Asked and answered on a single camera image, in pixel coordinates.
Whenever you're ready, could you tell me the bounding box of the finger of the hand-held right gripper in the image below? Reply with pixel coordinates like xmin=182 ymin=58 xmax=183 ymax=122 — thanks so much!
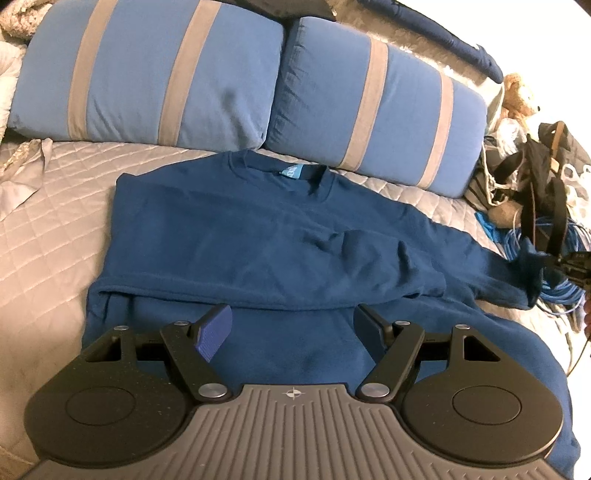
xmin=543 ymin=253 xmax=576 ymax=280

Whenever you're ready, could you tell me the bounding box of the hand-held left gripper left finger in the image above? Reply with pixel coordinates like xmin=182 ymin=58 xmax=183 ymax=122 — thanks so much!
xmin=81 ymin=303 xmax=234 ymax=403

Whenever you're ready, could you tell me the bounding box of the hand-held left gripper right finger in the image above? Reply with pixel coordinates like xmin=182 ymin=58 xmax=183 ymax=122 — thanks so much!
xmin=353 ymin=303 xmax=503 ymax=403

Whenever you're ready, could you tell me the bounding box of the dark blue sweatshirt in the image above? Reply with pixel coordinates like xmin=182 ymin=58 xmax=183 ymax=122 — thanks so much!
xmin=82 ymin=150 xmax=574 ymax=472

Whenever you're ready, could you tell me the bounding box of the white plastic bag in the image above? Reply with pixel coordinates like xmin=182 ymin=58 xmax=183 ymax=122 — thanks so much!
xmin=560 ymin=162 xmax=591 ymax=210

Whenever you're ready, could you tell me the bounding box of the beige teddy bear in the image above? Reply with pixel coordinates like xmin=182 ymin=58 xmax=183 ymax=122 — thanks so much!
xmin=499 ymin=73 xmax=542 ymax=121

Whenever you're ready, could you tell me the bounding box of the blue grey-striped pillow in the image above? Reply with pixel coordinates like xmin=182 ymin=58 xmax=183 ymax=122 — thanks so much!
xmin=8 ymin=0 xmax=285 ymax=149
xmin=265 ymin=16 xmax=489 ymax=199

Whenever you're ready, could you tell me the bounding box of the grey satin cloth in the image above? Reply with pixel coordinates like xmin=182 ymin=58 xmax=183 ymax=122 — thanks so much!
xmin=0 ymin=137 xmax=55 ymax=223

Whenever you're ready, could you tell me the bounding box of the navy blue blanket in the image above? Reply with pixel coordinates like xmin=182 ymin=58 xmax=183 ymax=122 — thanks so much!
xmin=360 ymin=0 xmax=504 ymax=85

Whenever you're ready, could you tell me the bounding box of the white duvet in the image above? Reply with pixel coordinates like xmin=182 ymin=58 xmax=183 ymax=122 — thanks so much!
xmin=0 ymin=39 xmax=29 ymax=136

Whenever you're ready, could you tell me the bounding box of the dark cloth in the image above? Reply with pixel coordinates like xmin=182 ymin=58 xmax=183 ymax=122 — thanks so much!
xmin=230 ymin=0 xmax=339 ymax=22

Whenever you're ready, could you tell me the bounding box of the beige fuzzy blanket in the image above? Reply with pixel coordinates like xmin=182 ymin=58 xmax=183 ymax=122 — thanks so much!
xmin=0 ymin=0 xmax=63 ymax=47

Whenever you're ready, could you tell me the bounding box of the blue cable bundle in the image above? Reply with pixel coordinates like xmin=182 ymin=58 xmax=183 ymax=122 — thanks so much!
xmin=475 ymin=212 xmax=591 ymax=330

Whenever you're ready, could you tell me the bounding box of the black strapped bag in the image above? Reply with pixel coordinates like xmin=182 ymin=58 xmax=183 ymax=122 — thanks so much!
xmin=488 ymin=120 xmax=591 ymax=257

